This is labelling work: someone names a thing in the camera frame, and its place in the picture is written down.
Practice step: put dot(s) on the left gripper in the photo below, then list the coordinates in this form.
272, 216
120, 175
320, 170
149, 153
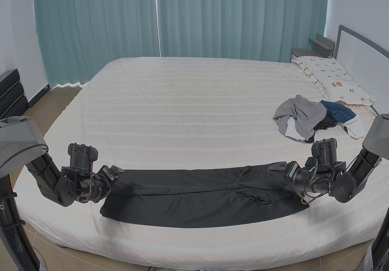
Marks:
106, 178

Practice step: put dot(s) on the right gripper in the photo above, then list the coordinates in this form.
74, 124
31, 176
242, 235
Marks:
299, 180

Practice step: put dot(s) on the black T-shirt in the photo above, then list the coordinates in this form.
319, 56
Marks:
197, 206

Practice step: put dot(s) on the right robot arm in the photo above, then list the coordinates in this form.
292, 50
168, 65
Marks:
343, 187

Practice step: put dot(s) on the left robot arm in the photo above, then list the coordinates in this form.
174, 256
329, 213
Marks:
54, 184

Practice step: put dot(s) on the pile of clothes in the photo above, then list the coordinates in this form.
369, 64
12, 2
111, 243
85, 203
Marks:
304, 110

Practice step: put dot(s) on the bed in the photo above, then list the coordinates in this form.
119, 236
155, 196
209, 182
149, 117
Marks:
182, 105

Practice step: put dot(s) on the white printed pillow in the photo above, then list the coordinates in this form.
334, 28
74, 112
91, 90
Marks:
331, 77

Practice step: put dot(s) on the black chest of drawers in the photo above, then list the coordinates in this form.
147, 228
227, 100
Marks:
12, 96

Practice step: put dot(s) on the grey bedside table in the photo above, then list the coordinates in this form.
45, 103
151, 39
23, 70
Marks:
320, 40

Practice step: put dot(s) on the blue-green curtain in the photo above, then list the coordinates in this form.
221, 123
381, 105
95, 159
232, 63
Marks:
243, 8
97, 20

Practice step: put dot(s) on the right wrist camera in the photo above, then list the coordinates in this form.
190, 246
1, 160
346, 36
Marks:
310, 164

